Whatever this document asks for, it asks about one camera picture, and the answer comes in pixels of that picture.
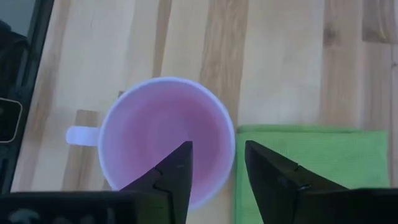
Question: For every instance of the black table frame rail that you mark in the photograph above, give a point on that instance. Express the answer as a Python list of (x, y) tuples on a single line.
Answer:
[(34, 46)]

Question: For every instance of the large pink plastic mug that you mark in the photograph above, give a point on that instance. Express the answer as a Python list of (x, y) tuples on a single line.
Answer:
[(155, 124)]

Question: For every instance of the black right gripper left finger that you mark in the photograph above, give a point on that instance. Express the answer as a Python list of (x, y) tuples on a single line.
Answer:
[(174, 174)]

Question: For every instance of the black box with pale edge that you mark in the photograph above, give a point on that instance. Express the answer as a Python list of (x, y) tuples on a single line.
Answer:
[(9, 121)]

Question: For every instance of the folded green microfibre cloth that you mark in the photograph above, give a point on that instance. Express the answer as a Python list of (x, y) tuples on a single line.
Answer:
[(342, 155)]

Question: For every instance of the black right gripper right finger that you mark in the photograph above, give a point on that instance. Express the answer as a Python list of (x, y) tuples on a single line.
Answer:
[(270, 180)]

